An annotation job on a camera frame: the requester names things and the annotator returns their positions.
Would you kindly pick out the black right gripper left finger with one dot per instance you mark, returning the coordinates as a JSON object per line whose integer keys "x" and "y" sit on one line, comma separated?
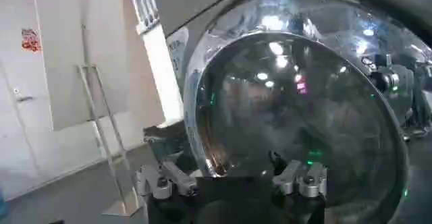
{"x": 172, "y": 179}

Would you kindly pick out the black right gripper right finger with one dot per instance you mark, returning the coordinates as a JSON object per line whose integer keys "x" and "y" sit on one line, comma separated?
{"x": 298, "y": 178}

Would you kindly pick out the round glass dryer door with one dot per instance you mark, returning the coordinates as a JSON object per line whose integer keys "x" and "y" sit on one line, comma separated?
{"x": 297, "y": 100}

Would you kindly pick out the metal easel stand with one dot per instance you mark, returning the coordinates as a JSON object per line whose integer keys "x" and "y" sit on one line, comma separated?
{"x": 108, "y": 134}

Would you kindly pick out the grey dryer with glass door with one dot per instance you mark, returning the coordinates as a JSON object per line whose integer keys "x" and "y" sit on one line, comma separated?
{"x": 303, "y": 87}

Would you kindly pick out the white pillar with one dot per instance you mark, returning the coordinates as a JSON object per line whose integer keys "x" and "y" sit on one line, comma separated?
{"x": 162, "y": 73}

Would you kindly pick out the white board panel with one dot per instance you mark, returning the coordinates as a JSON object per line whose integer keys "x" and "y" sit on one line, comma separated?
{"x": 89, "y": 56}

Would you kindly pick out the red sticker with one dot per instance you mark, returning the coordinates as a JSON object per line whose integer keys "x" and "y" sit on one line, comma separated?
{"x": 31, "y": 40}

